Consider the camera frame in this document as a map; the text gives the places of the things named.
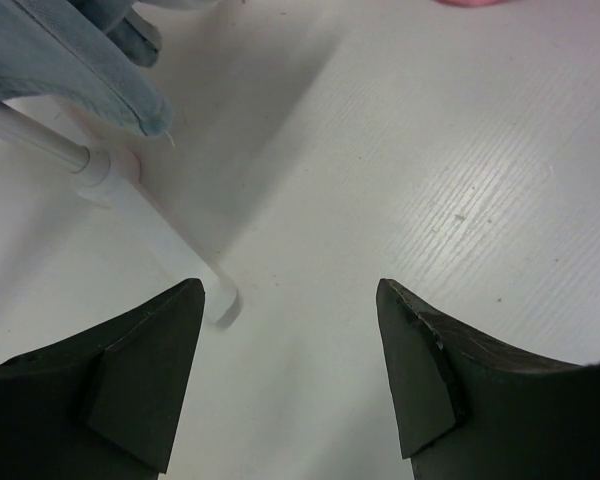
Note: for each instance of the white clothes rack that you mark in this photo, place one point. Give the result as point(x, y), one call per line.
point(111, 177)

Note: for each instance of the light blue denim garment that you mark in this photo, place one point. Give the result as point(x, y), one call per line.
point(92, 53)

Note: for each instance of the pink t shirt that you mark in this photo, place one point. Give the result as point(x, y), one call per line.
point(469, 3)

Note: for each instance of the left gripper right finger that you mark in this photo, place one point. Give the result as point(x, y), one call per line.
point(469, 406)

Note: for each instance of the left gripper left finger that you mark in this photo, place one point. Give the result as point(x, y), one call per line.
point(104, 403)

